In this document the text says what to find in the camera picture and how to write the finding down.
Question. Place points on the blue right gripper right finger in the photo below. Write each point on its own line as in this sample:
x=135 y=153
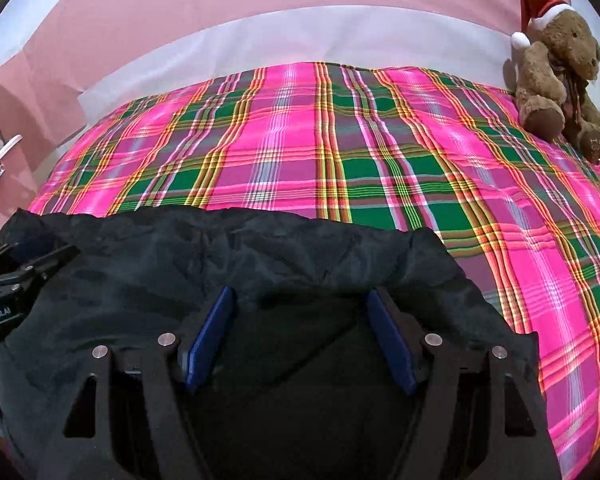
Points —
x=391 y=341

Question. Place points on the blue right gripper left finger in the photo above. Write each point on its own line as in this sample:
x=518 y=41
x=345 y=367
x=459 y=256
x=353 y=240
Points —
x=204 y=337

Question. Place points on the brown teddy bear santa hat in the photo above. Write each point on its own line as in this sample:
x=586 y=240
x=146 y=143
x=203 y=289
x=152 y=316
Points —
x=559 y=58

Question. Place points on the white bed headboard panel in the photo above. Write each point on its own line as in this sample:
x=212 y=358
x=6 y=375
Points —
x=361 y=36

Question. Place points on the pink plaid bed blanket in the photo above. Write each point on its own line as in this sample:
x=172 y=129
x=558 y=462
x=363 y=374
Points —
x=396 y=148

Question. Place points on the black puffer jacket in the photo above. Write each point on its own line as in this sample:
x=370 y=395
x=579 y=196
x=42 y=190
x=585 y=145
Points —
x=92 y=379

